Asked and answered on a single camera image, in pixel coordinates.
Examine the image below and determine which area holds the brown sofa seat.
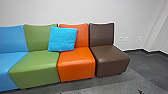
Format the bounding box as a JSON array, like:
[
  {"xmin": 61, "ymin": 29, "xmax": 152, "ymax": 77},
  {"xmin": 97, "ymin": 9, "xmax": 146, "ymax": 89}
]
[{"xmin": 88, "ymin": 22, "xmax": 131, "ymax": 79}]

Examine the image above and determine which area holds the orange sofa seat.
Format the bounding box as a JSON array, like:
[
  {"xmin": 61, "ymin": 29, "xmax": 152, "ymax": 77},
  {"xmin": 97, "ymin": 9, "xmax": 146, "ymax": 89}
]
[{"xmin": 56, "ymin": 22, "xmax": 97, "ymax": 83}]

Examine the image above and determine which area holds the blue cushion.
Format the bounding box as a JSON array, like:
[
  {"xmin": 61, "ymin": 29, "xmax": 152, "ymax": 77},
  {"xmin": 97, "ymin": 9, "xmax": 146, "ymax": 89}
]
[{"xmin": 47, "ymin": 25, "xmax": 79, "ymax": 53}]

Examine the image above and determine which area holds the green sofa seat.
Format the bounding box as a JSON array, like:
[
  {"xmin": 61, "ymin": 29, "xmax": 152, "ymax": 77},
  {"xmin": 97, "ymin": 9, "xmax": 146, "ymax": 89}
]
[{"xmin": 8, "ymin": 23, "xmax": 62, "ymax": 90}]

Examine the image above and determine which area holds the blue sofa seat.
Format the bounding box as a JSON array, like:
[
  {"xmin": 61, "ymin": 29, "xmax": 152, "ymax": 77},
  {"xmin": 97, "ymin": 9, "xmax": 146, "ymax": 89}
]
[{"xmin": 0, "ymin": 24, "xmax": 29, "ymax": 93}]

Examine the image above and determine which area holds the white single wall outlet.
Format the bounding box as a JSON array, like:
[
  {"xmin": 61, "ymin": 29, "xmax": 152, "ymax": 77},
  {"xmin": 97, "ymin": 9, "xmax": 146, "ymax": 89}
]
[{"xmin": 138, "ymin": 35, "xmax": 144, "ymax": 41}]

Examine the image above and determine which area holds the white double wall outlet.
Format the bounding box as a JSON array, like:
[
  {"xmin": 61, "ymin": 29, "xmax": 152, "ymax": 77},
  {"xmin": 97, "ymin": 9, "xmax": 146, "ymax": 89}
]
[{"xmin": 119, "ymin": 36, "xmax": 129, "ymax": 42}]

